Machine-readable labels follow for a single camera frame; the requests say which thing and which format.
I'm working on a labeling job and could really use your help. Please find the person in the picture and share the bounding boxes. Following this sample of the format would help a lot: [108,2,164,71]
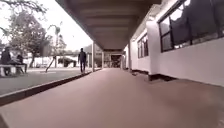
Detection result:
[77,47,88,74]

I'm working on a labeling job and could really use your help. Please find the brown concrete walkway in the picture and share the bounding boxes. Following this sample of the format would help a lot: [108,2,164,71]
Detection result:
[0,67,224,128]

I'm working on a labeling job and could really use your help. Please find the group of people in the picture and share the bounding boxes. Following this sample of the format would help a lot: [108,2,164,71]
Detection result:
[0,45,28,76]

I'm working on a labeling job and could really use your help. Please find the low white building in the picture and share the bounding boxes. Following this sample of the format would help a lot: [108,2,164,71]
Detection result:
[23,49,93,69]

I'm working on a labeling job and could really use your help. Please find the trees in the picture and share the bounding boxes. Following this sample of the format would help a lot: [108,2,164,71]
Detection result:
[0,0,68,69]

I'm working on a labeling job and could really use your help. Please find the dark round bush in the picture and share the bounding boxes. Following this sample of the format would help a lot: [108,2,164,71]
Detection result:
[57,56,78,68]

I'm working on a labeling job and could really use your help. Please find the pale canopy post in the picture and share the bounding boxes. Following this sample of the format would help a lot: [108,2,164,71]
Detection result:
[101,50,105,69]
[91,40,96,73]
[127,40,132,72]

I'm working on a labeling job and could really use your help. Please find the white building with dark windows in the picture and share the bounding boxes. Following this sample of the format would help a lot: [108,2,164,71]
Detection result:
[123,0,224,88]

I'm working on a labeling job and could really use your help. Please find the grey paved yard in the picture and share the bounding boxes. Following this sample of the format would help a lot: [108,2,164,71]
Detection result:
[0,67,93,96]

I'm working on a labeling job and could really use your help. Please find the walkway canopy roof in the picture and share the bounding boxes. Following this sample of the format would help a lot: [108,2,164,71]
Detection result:
[54,0,163,53]

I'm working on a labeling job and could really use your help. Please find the pale bench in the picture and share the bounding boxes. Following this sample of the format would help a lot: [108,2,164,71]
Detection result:
[0,63,28,78]

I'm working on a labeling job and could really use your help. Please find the dark kerb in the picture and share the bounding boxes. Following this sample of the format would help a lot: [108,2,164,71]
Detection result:
[0,69,98,107]

